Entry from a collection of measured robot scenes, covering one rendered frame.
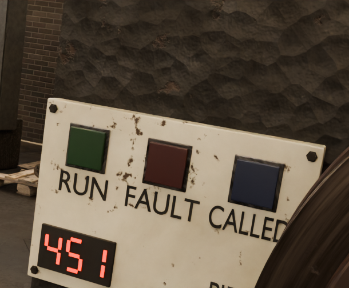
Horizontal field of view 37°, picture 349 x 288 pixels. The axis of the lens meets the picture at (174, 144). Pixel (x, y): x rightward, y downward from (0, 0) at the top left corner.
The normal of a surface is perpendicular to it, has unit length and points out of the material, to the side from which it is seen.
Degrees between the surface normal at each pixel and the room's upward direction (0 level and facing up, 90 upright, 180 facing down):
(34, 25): 90
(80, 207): 90
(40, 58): 90
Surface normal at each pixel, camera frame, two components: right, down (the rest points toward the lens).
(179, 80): -0.32, 0.07
